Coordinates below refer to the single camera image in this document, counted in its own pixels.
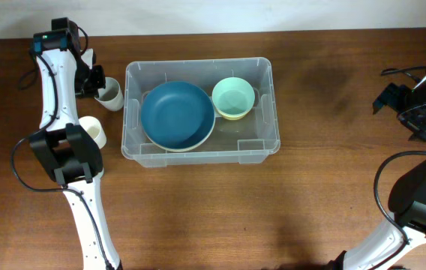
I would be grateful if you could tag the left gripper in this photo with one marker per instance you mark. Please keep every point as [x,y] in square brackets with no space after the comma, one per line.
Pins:
[100,82]

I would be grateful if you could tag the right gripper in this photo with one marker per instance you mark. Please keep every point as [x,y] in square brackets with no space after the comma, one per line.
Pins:
[424,127]

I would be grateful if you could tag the grey cup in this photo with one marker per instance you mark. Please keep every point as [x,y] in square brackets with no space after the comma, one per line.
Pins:
[111,96]

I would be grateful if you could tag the cream cup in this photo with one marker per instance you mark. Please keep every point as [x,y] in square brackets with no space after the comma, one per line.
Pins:
[94,129]

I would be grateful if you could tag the dark blue bowl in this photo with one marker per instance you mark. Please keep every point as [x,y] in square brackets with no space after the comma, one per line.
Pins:
[175,103]

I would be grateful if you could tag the beige bowl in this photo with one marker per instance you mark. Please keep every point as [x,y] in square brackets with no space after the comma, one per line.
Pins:
[180,138]

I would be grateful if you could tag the light green small bowl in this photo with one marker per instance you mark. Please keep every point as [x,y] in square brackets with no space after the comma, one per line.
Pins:
[233,95]

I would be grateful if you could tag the yellow small bowl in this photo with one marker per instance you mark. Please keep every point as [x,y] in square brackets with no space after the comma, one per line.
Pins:
[232,117]

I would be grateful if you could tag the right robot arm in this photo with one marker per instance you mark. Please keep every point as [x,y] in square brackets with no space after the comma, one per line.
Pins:
[404,224]

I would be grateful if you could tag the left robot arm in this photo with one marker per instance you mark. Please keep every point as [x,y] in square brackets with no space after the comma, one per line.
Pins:
[68,154]

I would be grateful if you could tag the clear plastic storage container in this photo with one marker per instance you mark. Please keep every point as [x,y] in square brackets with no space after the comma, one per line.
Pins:
[249,140]

